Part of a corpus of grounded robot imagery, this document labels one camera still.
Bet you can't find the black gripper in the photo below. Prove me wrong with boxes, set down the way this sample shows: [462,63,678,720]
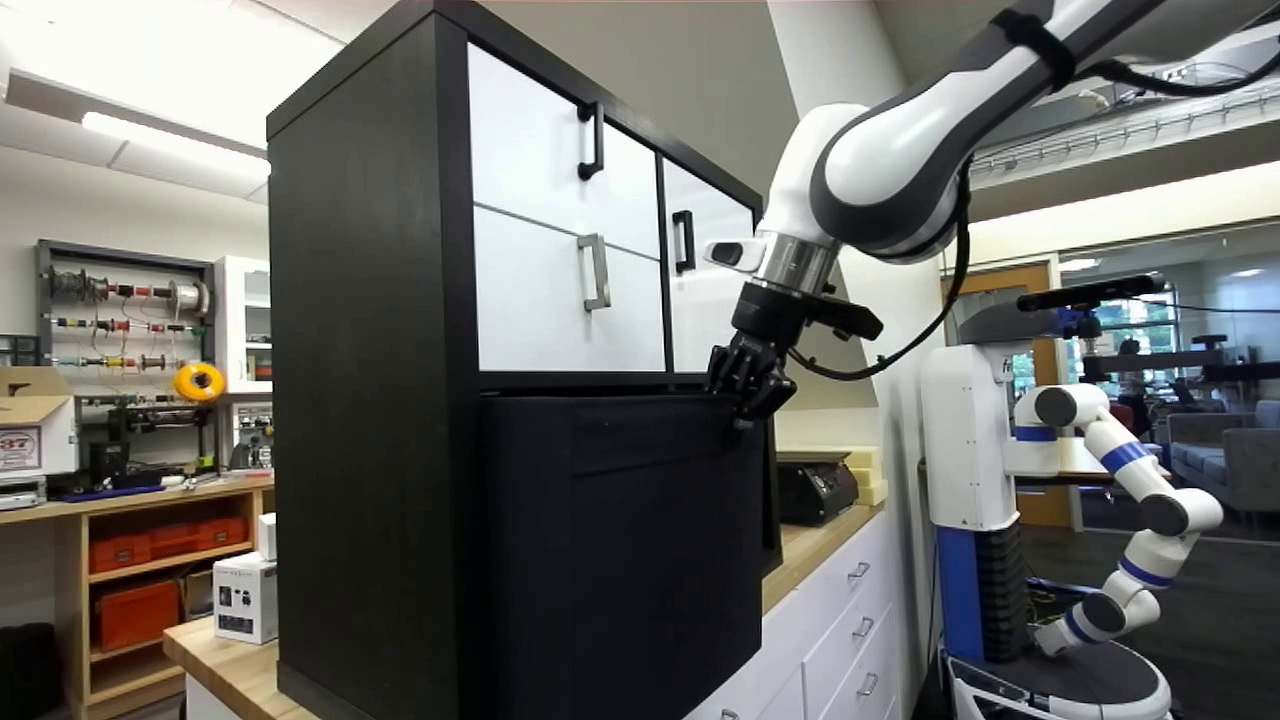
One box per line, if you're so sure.
[707,284,883,434]

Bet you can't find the black fabric storage box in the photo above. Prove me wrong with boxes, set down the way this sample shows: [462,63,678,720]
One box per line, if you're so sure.
[484,391,771,720]

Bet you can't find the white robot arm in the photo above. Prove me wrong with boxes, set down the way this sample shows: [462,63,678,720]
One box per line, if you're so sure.
[707,0,1275,426]

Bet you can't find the white labelled box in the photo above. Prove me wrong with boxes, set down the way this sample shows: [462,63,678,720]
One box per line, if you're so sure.
[211,553,276,644]

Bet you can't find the red storage bin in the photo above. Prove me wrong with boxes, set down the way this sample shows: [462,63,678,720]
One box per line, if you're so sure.
[96,582,181,653]

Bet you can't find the cardboard box with label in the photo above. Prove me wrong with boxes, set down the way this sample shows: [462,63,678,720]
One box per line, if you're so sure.
[0,368,81,514]

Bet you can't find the white cabinet door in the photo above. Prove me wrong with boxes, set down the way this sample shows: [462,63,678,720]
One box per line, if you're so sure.
[665,159,752,374]

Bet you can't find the white lower drawer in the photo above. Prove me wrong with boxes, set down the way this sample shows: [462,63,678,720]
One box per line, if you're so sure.
[471,208,665,374]

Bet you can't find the white drawer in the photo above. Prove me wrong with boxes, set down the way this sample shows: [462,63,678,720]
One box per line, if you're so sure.
[469,47,659,257]
[471,208,665,374]

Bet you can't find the white base cabinet wood top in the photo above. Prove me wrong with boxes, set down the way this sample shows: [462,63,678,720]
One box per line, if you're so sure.
[165,449,910,720]

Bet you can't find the black cube shelf unit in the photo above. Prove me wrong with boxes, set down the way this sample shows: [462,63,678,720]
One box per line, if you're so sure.
[268,0,759,720]

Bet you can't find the white upper drawer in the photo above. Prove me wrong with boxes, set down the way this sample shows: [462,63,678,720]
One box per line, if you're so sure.
[469,47,659,257]

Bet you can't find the blue white mobile robot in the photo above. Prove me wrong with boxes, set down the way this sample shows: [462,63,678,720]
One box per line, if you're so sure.
[916,274,1230,720]

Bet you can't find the yellow tape roll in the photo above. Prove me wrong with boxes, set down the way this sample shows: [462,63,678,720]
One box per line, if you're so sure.
[172,362,227,405]

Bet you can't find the wooden shelf workbench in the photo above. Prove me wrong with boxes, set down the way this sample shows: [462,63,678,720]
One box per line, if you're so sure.
[0,476,270,720]

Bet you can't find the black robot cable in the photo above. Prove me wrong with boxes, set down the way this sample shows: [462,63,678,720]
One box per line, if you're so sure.
[785,0,1280,389]

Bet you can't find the wall tool rack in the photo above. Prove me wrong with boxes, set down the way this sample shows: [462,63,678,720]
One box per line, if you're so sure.
[34,241,215,399]

